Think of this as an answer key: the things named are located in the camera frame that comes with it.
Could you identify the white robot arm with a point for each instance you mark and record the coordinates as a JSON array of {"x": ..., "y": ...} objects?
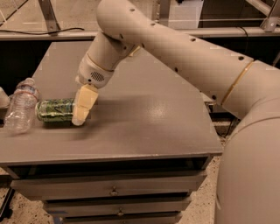
[{"x": 248, "y": 185}]

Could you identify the grey metal rail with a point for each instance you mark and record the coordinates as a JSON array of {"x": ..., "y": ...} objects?
[{"x": 221, "y": 32}]

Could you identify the grey drawer cabinet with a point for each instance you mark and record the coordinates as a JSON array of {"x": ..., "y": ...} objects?
[{"x": 146, "y": 120}]

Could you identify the clear plastic water bottle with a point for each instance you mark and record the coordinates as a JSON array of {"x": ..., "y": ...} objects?
[{"x": 20, "y": 114}]

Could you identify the top grey drawer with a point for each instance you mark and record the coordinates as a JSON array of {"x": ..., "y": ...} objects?
[{"x": 109, "y": 185}]

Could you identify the middle grey drawer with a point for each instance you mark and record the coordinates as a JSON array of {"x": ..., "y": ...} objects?
[{"x": 99, "y": 207}]

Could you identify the bottom grey drawer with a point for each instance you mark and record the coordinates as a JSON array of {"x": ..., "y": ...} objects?
[{"x": 140, "y": 218}]

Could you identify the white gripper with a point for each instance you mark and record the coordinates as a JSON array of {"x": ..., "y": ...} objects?
[{"x": 93, "y": 73}]

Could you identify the green soda can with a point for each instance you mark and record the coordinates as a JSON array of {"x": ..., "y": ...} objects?
[{"x": 55, "y": 110}]

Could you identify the white object at left edge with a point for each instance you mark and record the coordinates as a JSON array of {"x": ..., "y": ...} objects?
[{"x": 4, "y": 99}]

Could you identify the grey drawer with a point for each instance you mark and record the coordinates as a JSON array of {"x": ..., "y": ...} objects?
[
  {"x": 99, "y": 207},
  {"x": 140, "y": 218},
  {"x": 109, "y": 185}
]

